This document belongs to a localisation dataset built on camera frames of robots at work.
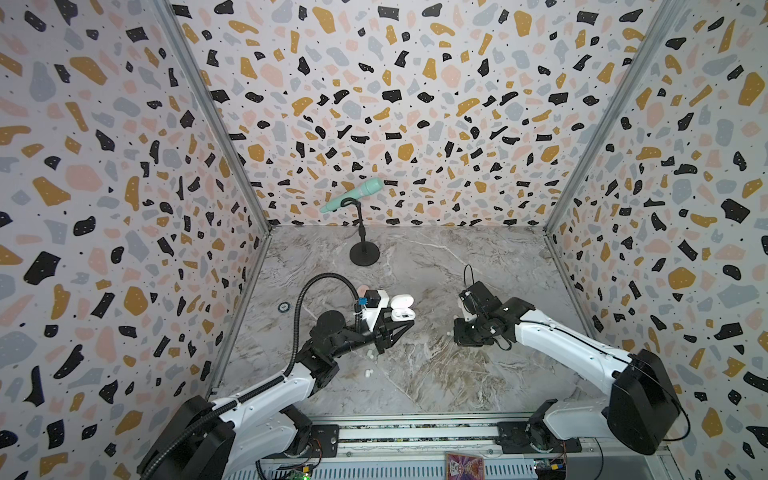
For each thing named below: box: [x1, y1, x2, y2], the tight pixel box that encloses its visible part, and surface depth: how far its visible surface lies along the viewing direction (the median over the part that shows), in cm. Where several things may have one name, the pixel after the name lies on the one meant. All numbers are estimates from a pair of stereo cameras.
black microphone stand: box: [340, 197, 380, 267], surface depth 115 cm
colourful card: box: [446, 453, 484, 480], surface depth 71 cm
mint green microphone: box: [320, 177, 385, 213], surface depth 90 cm
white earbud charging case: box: [391, 294, 416, 322], surface depth 72 cm
